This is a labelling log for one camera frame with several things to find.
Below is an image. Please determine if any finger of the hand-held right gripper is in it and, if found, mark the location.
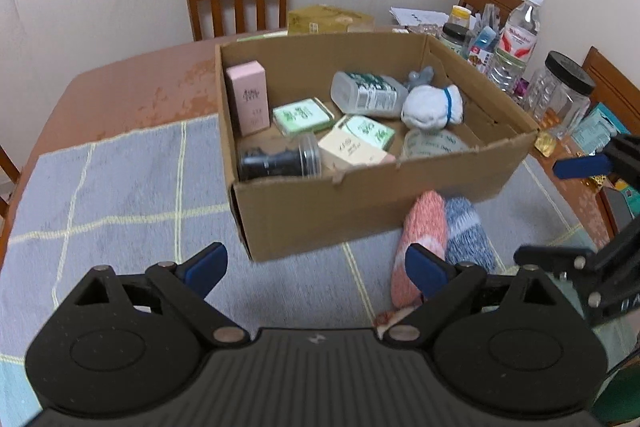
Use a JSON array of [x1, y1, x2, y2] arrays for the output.
[[515, 244, 601, 279], [552, 134, 640, 188]]

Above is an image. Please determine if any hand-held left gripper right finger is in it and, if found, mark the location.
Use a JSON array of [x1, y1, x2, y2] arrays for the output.
[[382, 243, 556, 343]]

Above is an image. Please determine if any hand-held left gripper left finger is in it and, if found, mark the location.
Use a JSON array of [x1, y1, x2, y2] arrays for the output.
[[75, 242, 251, 349]]

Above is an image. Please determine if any orange knit sock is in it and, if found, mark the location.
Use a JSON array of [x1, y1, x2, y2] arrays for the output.
[[391, 190, 448, 310]]

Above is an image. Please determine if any blue knit sock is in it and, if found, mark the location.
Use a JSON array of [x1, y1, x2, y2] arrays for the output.
[[444, 196, 498, 273]]

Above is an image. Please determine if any cardboard box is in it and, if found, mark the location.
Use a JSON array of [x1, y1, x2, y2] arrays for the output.
[[214, 31, 541, 264]]

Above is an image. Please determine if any clear plastic jar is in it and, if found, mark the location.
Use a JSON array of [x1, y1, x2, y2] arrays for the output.
[[237, 132, 323, 182]]

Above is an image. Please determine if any green tissue pack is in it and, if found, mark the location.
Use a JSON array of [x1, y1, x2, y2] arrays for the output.
[[332, 114, 396, 151], [272, 97, 337, 138]]

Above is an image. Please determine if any teal packet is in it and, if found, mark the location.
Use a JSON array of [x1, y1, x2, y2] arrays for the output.
[[570, 102, 626, 152]]

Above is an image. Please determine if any dark phone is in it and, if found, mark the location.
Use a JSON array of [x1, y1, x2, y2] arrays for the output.
[[600, 187, 640, 238]]

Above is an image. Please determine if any large clear jar black lid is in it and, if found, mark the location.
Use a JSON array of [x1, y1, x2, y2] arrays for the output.
[[522, 51, 597, 138]]

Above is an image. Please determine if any grey-blue checked tablecloth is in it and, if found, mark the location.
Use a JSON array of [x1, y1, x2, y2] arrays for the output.
[[0, 114, 640, 427]]

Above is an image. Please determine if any cream box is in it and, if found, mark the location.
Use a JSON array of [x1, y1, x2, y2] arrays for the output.
[[317, 129, 396, 168]]

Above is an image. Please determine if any clear water bottle red label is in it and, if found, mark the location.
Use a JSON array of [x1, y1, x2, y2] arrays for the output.
[[487, 0, 544, 94]]

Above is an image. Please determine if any small bottle blue label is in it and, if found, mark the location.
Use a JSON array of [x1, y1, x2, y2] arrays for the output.
[[467, 4, 501, 72]]

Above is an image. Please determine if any white sock ball blue band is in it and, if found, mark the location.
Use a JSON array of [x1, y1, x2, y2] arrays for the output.
[[401, 84, 465, 131]]

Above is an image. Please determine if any pink box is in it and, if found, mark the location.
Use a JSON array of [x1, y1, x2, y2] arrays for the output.
[[225, 61, 272, 136]]

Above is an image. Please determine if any small jar dark lid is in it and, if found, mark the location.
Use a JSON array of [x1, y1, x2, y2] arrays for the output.
[[440, 23, 468, 55]]

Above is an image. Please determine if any grey plush toy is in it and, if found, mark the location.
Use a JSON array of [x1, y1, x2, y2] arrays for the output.
[[402, 67, 436, 92]]

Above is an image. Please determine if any plastic bottle green label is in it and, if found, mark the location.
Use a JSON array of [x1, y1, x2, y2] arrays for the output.
[[330, 71, 411, 118]]

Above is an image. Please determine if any pile of white papers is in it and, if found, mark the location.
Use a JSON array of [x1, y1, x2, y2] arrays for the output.
[[389, 6, 451, 28]]

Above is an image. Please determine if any gold tissue package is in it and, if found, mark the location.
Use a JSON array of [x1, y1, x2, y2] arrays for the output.
[[287, 3, 376, 35]]

